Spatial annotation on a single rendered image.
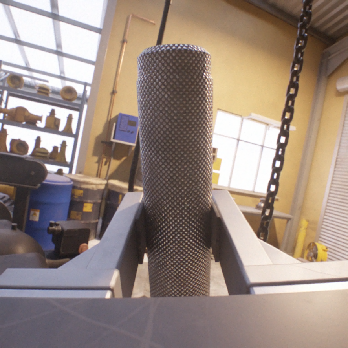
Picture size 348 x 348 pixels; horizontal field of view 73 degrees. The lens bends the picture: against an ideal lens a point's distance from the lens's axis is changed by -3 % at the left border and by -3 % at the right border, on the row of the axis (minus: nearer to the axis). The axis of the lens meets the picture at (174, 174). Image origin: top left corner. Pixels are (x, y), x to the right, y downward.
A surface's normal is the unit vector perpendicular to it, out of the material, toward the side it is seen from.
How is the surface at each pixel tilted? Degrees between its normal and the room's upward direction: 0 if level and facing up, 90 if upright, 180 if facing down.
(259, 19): 90
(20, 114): 90
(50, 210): 90
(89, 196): 90
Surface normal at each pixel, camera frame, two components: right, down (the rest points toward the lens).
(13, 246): 0.62, -0.69
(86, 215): 0.57, 0.14
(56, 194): 0.73, 0.18
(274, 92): 0.33, 0.11
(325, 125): -0.92, -0.17
